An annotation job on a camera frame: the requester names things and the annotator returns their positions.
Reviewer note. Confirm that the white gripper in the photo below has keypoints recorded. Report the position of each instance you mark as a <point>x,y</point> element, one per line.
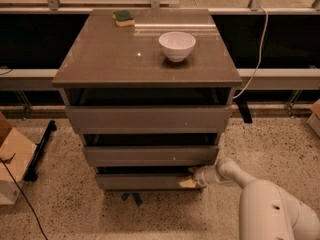
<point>201,177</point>

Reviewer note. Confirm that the grey bottom drawer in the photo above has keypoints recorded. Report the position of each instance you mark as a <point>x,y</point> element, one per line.
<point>141,182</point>

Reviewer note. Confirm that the grey drawer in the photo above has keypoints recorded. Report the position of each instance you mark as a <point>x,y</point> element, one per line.
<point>150,156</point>
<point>141,182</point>
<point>148,120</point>

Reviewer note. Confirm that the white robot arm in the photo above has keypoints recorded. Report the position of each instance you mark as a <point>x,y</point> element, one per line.
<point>266,211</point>

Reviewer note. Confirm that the grey middle drawer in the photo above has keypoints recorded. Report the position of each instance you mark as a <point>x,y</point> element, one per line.
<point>150,156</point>

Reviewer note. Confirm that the grey drawer cabinet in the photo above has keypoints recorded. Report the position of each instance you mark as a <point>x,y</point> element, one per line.
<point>111,66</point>

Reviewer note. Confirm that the grey top drawer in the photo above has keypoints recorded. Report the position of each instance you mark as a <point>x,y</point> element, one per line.
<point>148,120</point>

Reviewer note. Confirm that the black stand foot right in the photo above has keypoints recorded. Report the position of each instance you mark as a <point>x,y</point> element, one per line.
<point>244,110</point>

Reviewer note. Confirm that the black stand foot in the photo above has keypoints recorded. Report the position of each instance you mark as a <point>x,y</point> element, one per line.
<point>244,110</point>
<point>31,174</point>

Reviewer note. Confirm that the white ceramic bowl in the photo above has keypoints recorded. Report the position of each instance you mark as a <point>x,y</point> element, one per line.
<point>176,46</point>

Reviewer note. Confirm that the cardboard box right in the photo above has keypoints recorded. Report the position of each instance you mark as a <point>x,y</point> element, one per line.
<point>314,119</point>

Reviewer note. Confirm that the cardboard box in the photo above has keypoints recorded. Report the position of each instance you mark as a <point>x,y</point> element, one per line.
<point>16,151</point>
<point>314,119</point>

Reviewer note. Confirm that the black stand foot left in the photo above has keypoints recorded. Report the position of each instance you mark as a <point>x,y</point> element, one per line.
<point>31,174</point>

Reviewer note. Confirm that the green yellow sponge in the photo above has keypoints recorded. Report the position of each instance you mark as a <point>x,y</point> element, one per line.
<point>123,18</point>

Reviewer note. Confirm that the cardboard box left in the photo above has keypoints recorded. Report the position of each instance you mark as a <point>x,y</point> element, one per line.
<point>16,151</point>

